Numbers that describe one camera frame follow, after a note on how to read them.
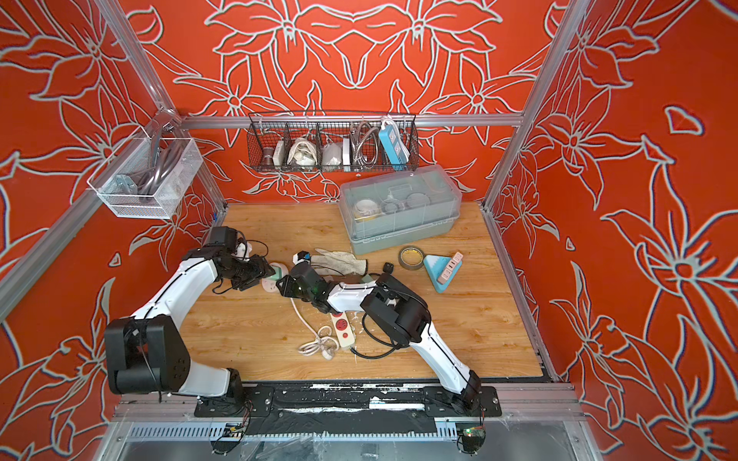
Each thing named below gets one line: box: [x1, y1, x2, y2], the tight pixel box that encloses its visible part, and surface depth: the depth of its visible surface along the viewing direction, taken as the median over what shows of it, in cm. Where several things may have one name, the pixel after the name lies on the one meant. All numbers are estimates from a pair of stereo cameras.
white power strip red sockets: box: [329, 311, 356, 348], surface depth 85 cm
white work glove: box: [310, 248, 369, 277], surface depth 102 cm
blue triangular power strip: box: [422, 251, 465, 294], surface depth 95 cm
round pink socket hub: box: [261, 261, 290, 293], surface depth 92 cm
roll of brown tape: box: [397, 244, 425, 271], surface depth 105 cm
